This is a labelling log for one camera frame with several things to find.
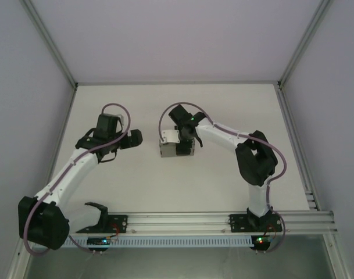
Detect grey paper box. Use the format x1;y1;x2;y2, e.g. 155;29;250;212
158;138;198;159

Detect small circuit board green light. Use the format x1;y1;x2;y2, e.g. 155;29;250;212
253;235;273;245
87;237;111;246

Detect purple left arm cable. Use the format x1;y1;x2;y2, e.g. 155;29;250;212
23;102;133;256

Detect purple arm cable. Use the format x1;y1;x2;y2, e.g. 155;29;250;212
159;101;287;254
23;102;133;256

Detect aluminium table side rail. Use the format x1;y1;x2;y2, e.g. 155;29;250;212
275;86;321;212
34;86;78;204

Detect aluminium mounting rail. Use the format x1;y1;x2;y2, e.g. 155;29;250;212
69;211;339;234

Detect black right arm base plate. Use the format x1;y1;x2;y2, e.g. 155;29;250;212
229;213;283;233

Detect light blue slotted cable duct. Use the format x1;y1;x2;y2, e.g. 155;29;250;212
62;235;253;248

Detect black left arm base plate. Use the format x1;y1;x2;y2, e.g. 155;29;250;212
75;214;128;233

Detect aluminium frame post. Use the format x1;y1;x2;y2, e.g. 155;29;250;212
277;0;335;88
21;0;79;88

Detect thin red wire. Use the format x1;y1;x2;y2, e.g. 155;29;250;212
109;223;121;241
264;223;278;238

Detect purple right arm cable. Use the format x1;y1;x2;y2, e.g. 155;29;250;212
159;101;287;254

